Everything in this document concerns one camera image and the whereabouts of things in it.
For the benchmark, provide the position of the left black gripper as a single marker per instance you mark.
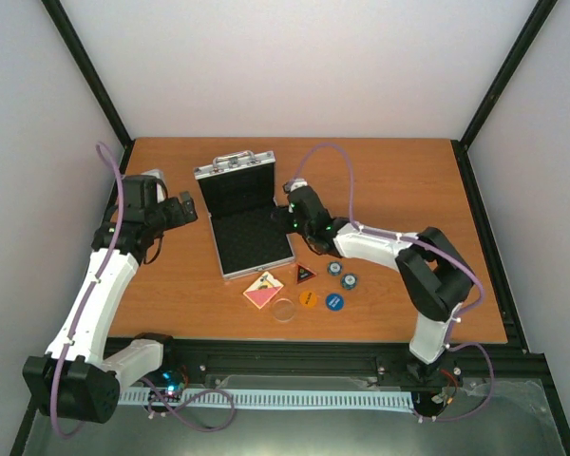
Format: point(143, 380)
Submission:
point(179, 214)

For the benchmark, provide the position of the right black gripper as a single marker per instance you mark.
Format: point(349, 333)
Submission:
point(280, 217)

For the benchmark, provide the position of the aluminium poker case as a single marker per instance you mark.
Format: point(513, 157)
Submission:
point(238, 190)

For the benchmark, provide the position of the blue green chip stack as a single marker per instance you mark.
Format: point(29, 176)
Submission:
point(335, 268)
point(349, 281)

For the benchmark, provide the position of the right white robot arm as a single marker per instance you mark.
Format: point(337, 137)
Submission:
point(437, 279)

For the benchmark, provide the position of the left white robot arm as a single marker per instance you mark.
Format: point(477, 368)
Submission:
point(74, 379)

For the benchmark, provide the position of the triangular all in button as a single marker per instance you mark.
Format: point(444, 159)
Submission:
point(303, 274)

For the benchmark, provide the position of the pink yellow card deck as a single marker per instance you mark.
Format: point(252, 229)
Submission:
point(263, 290)

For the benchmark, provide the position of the orange big blind button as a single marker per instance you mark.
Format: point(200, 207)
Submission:
point(308, 299)

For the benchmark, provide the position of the clear round dealer button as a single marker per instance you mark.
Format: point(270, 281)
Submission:
point(283, 310)

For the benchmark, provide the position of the blue small blind button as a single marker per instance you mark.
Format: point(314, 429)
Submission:
point(334, 302)

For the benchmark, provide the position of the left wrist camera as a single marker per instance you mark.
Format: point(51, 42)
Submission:
point(162, 192)

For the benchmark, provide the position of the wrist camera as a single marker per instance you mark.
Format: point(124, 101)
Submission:
point(162, 192)
point(293, 184)

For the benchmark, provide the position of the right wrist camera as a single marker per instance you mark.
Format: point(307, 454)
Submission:
point(293, 184)

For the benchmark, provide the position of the light blue cable duct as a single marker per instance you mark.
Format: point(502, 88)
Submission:
point(275, 399)

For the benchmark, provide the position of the black aluminium frame rail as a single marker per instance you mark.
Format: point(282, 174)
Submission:
point(390, 364)

